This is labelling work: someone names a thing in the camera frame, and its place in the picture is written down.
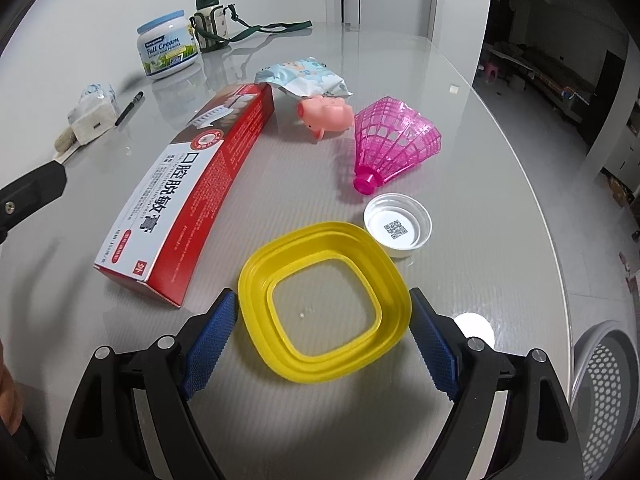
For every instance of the light blue snack packet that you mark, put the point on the light blue snack packet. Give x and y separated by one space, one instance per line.
300 75

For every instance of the white bottle cap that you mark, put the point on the white bottle cap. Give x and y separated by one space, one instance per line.
397 227

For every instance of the pink plastic shuttlecock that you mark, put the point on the pink plastic shuttlecock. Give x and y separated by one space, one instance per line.
395 135

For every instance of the red toothpaste box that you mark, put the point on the red toothpaste box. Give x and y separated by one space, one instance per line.
200 180

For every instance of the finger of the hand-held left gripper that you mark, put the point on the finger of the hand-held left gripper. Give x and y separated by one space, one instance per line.
35 190

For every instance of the dark sofa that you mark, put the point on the dark sofa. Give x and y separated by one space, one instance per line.
550 67

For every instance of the cardboard box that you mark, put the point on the cardboard box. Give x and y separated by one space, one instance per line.
619 190

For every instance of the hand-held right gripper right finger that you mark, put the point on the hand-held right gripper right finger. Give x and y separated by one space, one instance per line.
440 355

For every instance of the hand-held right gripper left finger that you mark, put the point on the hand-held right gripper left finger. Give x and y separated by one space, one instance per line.
210 345

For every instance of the small beige lump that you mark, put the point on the small beige lump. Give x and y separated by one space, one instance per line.
65 140

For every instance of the white block with clear wrap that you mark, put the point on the white block with clear wrap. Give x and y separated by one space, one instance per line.
92 115

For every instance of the black pen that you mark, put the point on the black pen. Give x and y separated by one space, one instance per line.
129 108

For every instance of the white milk powder can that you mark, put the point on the white milk powder can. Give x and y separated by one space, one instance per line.
167 45

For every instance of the pink plastic stool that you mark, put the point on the pink plastic stool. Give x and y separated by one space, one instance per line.
490 72

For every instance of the grey perforated basket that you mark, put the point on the grey perforated basket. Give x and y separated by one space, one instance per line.
610 385

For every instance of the pink pig toy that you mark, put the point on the pink pig toy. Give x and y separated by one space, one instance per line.
325 115

